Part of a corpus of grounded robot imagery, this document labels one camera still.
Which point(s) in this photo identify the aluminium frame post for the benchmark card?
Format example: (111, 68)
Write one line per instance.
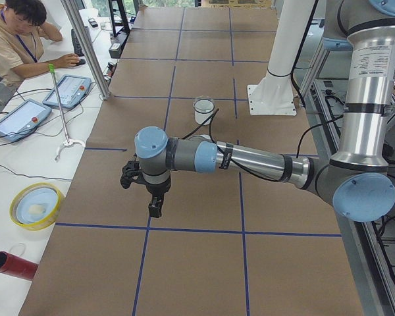
(87, 47)

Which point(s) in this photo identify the reacher grabber stick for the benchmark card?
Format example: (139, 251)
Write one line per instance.
(69, 142)

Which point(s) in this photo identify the yellow tape roll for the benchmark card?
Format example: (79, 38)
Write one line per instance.
(37, 206)

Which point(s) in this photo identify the blue teach pendant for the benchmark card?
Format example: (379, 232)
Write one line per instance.
(23, 120)
(72, 89)

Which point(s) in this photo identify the white enamel mug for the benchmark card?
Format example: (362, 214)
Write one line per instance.
(201, 118)

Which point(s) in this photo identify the near blue teach pendant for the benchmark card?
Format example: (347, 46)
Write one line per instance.
(23, 120)

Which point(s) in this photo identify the black computer box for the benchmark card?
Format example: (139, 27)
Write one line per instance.
(117, 45)

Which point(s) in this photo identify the clear glass funnel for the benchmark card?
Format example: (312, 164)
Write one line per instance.
(203, 104)

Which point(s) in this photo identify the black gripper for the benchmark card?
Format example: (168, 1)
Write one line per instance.
(157, 189)

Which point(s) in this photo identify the seated person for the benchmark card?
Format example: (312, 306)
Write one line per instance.
(22, 27)

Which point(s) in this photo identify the red cardboard tube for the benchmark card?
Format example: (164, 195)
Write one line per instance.
(15, 266)

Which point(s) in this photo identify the white camera post with base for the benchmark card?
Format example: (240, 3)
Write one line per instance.
(274, 94)

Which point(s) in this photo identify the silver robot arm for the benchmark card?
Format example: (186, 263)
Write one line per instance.
(354, 180)

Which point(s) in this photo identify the far blue teach pendant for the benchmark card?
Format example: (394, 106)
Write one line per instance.
(72, 89)

